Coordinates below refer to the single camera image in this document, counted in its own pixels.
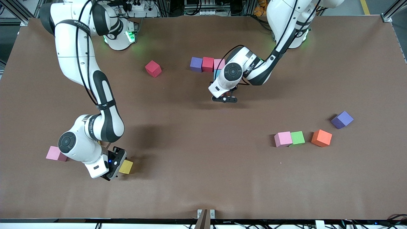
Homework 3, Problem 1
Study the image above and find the brown table cover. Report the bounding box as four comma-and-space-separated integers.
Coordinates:
0, 14, 407, 220

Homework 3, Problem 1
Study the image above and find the orange foam cube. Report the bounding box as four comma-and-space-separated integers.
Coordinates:
311, 129, 333, 148

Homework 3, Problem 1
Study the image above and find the white power strip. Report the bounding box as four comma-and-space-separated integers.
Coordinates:
122, 0, 148, 12

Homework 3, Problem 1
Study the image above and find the yellow foam cube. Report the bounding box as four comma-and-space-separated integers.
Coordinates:
119, 160, 134, 175

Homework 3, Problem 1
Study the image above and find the aluminium frame profile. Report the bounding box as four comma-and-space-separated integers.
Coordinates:
382, 0, 407, 23
0, 0, 48, 26

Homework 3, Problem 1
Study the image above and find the green foam cube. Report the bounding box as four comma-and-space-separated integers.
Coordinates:
289, 131, 306, 147

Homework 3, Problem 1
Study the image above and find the bag of orange items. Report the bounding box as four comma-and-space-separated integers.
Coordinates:
253, 0, 270, 17

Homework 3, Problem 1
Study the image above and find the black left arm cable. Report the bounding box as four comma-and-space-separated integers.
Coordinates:
214, 45, 247, 81

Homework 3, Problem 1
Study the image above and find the brown camera pole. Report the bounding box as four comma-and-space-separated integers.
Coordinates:
194, 209, 209, 229

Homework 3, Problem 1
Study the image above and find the small metal bracket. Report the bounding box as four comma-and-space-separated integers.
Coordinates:
197, 209, 216, 219

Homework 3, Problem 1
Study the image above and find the purple foam cube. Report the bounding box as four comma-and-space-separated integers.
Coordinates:
331, 111, 354, 129
190, 57, 203, 73

